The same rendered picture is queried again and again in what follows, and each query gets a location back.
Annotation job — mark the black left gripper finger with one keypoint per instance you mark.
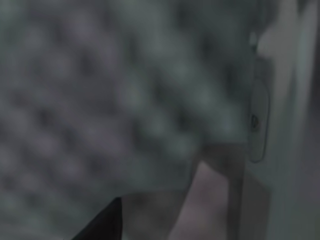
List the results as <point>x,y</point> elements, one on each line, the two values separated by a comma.
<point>105,222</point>

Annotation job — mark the grey textured cloth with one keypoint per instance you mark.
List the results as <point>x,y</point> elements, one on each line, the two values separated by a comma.
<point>112,95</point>

